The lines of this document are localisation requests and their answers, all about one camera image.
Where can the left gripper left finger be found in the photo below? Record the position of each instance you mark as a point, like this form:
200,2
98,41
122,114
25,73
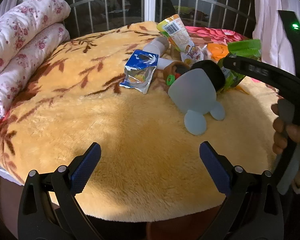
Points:
48,208

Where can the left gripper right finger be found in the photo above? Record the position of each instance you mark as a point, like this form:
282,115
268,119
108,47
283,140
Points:
251,208

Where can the green snack bag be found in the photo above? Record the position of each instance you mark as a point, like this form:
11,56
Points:
247,48

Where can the black round object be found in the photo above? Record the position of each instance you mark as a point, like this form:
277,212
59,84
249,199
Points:
213,71

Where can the orange jelly cup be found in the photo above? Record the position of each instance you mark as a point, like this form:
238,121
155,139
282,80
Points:
215,52

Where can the pale blue silicone cup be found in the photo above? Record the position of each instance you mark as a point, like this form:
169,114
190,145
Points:
194,95

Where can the yellow orange snack bag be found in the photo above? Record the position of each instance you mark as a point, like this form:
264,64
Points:
174,30

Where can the white cylindrical tube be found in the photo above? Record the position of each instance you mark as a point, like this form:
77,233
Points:
159,46

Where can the blue foil snack wrapper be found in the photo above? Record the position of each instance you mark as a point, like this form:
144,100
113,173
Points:
139,70

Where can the person's right hand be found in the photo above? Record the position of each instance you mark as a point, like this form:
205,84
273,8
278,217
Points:
282,131

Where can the white pink curtain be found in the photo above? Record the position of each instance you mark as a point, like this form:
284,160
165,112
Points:
275,46

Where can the yellow floral plush blanket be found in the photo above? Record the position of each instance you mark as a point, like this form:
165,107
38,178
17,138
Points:
150,167

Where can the pink floral folded quilt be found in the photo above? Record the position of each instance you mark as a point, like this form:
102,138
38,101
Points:
29,33

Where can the white window frame with bars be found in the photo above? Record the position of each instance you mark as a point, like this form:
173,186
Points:
90,16

